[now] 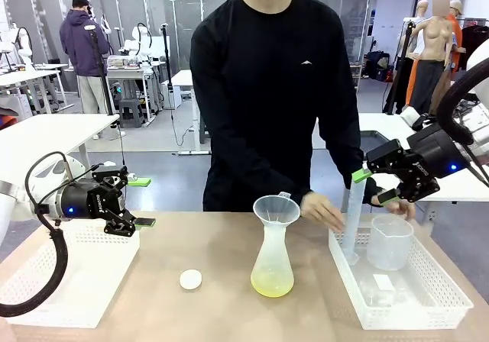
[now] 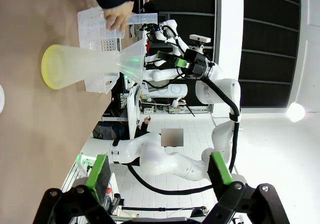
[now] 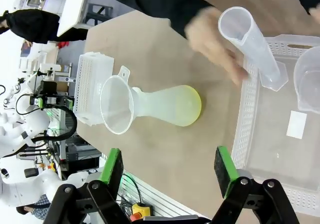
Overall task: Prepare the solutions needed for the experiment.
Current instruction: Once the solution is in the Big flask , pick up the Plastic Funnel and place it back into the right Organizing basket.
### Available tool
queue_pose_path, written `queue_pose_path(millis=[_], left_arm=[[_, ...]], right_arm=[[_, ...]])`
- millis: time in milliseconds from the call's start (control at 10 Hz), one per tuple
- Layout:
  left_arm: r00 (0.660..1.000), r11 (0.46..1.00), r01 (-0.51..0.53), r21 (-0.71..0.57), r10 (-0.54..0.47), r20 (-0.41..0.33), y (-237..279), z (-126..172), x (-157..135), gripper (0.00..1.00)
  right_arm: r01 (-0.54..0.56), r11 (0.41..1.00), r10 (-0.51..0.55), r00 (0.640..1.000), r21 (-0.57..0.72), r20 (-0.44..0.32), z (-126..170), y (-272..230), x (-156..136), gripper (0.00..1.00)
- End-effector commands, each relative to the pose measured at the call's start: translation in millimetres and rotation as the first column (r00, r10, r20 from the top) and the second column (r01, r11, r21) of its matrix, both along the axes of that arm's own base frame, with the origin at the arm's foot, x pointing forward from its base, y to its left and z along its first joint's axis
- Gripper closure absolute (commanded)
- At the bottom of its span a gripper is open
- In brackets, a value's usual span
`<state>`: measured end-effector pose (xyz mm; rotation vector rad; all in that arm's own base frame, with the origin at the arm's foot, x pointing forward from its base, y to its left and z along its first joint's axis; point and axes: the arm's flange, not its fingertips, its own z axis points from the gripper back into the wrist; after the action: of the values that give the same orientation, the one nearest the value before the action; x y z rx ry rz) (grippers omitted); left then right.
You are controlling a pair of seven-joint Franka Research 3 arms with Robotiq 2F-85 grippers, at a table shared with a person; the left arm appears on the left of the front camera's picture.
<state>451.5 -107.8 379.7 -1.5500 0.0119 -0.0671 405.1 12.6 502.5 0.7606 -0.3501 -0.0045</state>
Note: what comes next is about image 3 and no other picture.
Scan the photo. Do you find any white rectangular label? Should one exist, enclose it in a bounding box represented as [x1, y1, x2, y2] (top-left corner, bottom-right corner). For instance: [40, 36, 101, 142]
[286, 110, 308, 140]

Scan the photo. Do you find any black left arm hose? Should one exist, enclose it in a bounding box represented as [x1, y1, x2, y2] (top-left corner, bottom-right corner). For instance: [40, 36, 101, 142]
[15, 93, 79, 143]

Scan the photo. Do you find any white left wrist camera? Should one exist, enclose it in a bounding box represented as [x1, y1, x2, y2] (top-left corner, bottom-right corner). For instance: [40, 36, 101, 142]
[39, 63, 62, 73]

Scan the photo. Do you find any white perforated plastic basket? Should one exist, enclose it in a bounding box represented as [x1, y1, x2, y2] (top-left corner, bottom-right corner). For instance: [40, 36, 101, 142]
[231, 33, 320, 216]
[73, 51, 115, 128]

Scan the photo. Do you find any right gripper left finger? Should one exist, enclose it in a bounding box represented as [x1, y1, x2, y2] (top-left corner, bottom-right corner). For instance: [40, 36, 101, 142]
[51, 147, 131, 224]

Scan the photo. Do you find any person in checked shirt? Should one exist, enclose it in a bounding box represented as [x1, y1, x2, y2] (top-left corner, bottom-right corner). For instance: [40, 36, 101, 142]
[16, 193, 52, 221]

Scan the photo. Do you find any person's right hand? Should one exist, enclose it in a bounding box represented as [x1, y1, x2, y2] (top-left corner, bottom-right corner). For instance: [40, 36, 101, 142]
[185, 7, 250, 85]

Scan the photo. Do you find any yellow emergency stop box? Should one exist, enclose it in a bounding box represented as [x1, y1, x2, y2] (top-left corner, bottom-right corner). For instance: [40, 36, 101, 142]
[129, 202, 151, 221]

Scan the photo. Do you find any clear plastic funnel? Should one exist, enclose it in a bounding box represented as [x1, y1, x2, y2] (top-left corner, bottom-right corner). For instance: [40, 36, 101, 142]
[99, 65, 136, 135]

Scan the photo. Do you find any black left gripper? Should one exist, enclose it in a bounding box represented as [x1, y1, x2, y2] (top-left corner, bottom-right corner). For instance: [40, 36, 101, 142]
[29, 80, 76, 113]

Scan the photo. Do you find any clear plastic beaker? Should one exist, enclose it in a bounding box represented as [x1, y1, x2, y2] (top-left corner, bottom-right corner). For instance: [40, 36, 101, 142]
[293, 46, 320, 114]

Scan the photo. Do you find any translucent plastic conical flask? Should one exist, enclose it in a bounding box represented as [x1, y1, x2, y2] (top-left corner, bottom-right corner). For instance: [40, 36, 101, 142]
[129, 84, 202, 127]

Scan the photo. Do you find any clear plastic graduated cylinder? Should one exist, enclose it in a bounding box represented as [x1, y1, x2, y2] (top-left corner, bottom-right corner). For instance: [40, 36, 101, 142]
[217, 6, 289, 92]

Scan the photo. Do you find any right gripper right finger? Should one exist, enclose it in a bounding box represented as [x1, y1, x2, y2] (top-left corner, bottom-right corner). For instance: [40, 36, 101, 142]
[212, 145, 301, 224]

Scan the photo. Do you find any person's right forearm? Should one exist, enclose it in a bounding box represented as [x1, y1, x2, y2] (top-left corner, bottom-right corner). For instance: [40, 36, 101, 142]
[134, 0, 213, 39]

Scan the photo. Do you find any white side table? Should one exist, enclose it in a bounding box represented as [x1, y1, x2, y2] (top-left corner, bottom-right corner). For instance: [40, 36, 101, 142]
[56, 0, 91, 37]

